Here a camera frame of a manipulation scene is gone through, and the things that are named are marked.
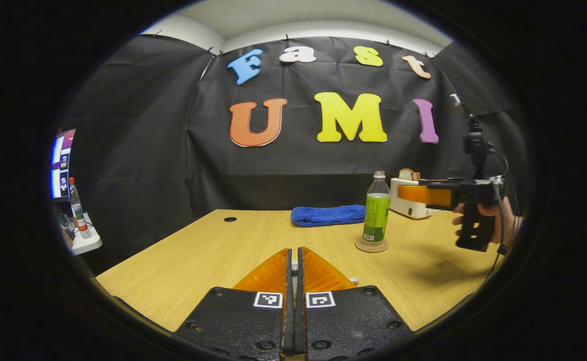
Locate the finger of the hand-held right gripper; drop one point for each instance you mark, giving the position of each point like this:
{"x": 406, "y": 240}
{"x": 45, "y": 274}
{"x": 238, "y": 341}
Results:
{"x": 424, "y": 194}

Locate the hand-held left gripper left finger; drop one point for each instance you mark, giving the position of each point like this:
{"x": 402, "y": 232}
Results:
{"x": 238, "y": 321}

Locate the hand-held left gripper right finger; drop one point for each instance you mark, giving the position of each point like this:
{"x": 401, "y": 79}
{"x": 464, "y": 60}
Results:
{"x": 353, "y": 321}

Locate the green label water bottle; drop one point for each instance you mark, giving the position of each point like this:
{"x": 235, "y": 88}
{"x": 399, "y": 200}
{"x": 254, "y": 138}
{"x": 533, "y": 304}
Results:
{"x": 376, "y": 215}

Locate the round wooden coaster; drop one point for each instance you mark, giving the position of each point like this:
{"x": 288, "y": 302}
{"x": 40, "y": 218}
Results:
{"x": 372, "y": 247}

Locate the white teacup lid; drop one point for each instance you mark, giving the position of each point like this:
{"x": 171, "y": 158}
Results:
{"x": 295, "y": 268}

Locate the red cap plastic bottle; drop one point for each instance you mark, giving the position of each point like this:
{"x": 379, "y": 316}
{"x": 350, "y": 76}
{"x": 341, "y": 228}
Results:
{"x": 79, "y": 213}

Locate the white toaster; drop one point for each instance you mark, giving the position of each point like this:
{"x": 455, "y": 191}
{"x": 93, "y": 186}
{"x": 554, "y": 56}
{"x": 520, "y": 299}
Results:
{"x": 409, "y": 209}

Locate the white bread slice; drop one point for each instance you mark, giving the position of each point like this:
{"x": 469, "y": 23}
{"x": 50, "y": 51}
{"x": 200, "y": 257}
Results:
{"x": 406, "y": 174}

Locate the blue towel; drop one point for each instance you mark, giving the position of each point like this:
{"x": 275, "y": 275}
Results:
{"x": 326, "y": 215}

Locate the white side table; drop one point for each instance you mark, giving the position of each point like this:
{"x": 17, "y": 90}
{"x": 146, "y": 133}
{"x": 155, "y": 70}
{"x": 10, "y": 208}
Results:
{"x": 85, "y": 244}

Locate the computer monitor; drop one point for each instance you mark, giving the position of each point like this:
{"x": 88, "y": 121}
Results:
{"x": 62, "y": 163}

